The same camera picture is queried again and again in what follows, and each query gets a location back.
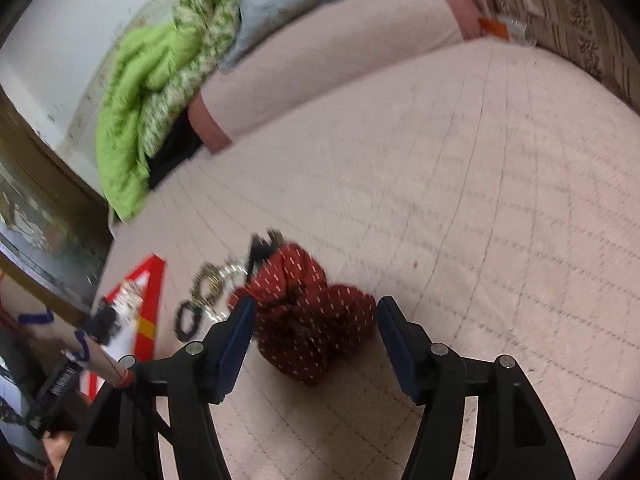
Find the black hair claw clip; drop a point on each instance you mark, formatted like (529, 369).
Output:
(262, 252)

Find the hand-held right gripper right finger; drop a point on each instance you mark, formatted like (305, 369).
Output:
(396, 347)

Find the grey quilted blanket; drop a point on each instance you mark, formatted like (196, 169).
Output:
(320, 5)

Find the person's left hand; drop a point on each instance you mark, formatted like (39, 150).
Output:
(54, 447)

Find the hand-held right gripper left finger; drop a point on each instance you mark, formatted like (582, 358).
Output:
(234, 347)

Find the wooden door with glass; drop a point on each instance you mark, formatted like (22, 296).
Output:
(45, 195)

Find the pink bolster pillow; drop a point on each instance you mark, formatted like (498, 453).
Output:
(330, 60)

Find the green quilt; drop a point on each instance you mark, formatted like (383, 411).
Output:
(132, 105)

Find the red-bordered white tray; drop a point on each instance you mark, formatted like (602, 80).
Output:
(142, 312)

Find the black cloth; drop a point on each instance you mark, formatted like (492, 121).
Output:
(172, 155)

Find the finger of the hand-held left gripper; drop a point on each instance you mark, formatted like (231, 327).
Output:
(104, 324)

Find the patterned beige fabric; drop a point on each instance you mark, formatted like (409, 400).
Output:
(575, 20)

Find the white tube with blue marks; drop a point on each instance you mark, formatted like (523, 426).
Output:
(97, 355)

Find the red dotted scrunchie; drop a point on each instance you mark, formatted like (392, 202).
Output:
(306, 321)

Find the clear plastic bottle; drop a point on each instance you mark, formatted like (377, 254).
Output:
(520, 31)

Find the pink quilted bed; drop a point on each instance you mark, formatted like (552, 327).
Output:
(450, 185)

